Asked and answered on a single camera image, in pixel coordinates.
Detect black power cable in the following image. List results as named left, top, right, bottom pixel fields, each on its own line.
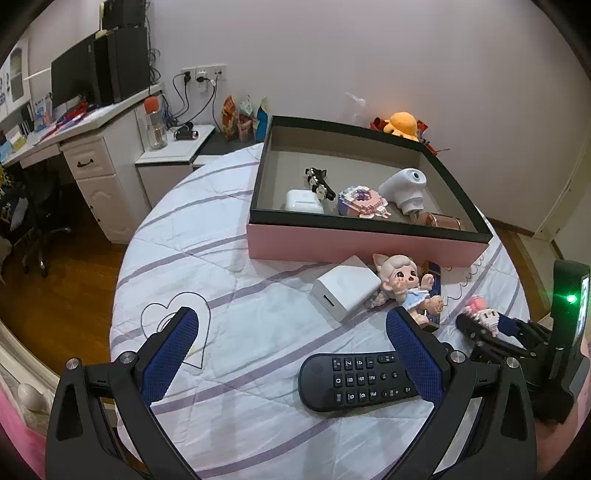
left=173, top=71, right=218, bottom=127

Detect clear plastic object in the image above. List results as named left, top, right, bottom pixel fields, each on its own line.
left=346, top=91, right=370, bottom=123

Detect white desk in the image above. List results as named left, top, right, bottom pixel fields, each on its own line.
left=0, top=83, right=164, bottom=244

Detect leopard print cloth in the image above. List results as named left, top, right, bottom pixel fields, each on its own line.
left=0, top=166, right=17, bottom=222

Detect white earbuds case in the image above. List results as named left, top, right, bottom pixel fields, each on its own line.
left=284, top=189, right=324, bottom=213

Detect white wall outlet strip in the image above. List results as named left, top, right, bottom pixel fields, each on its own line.
left=180, top=65, right=228, bottom=84

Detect white nightstand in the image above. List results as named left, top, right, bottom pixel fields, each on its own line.
left=135, top=124, right=218, bottom=210

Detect pink box with black rim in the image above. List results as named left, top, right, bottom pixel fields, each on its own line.
left=247, top=115, right=494, bottom=269

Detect blue snack packet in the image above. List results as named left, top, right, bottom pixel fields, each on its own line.
left=255, top=98, right=271, bottom=144

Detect pink-haired doll figure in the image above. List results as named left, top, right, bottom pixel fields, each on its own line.
left=369, top=253, right=445, bottom=326

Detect clear bottle with orange lid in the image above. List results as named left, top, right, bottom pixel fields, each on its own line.
left=143, top=96, right=168, bottom=151

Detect black small toy figure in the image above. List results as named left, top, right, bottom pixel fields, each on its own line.
left=304, top=167, right=336, bottom=202

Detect black monitor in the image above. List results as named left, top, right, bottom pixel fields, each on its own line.
left=50, top=45, right=98, bottom=112

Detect black office chair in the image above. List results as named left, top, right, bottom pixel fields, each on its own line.
left=9, top=178, right=72, bottom=278

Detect green white snack packet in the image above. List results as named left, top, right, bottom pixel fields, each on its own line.
left=238, top=95, right=257, bottom=139

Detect orange octopus plush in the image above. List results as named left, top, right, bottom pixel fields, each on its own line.
left=382, top=112, right=420, bottom=141

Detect black computer tower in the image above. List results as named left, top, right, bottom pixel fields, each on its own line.
left=92, top=25, right=151, bottom=107

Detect white door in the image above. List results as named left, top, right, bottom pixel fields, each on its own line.
left=536, top=138, right=591, bottom=241

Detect dark blue small box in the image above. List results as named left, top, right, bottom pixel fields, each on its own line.
left=418, top=261, right=444, bottom=333

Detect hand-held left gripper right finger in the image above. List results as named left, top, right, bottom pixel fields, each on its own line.
left=385, top=307, right=539, bottom=480

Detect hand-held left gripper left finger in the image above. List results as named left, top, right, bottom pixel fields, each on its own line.
left=45, top=306, right=200, bottom=480

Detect red items on desk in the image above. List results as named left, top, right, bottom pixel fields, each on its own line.
left=56, top=99, right=90, bottom=129

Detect white charger cube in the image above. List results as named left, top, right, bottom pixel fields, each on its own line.
left=311, top=255, right=382, bottom=322

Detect white cat brick figure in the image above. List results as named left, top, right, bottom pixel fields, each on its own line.
left=463, top=296, right=502, bottom=340

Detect white glass-door cabinet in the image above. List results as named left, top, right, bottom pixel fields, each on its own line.
left=0, top=37, right=33, bottom=121

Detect pink brick block figure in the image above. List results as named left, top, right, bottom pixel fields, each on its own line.
left=337, top=185, right=391, bottom=220

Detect blue printed card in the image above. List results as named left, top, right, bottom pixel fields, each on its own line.
left=34, top=92, right=54, bottom=131

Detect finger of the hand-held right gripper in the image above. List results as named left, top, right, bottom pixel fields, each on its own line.
left=456, top=313, right=550, bottom=372
left=496, top=315, right=555, bottom=346

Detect pink blanket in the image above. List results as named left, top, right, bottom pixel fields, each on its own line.
left=0, top=378, right=47, bottom=480

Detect white bed frame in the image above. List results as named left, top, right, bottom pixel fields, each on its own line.
left=0, top=320, right=61, bottom=416

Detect black remote control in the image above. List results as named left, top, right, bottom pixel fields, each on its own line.
left=298, top=352, right=421, bottom=413

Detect white thermometer gun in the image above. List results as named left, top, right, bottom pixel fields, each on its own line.
left=379, top=168, right=426, bottom=217

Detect orange snack packet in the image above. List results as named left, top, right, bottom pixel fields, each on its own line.
left=222, top=95, right=239, bottom=141

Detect rose gold metal cylinder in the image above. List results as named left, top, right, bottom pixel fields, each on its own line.
left=416, top=211, right=465, bottom=230

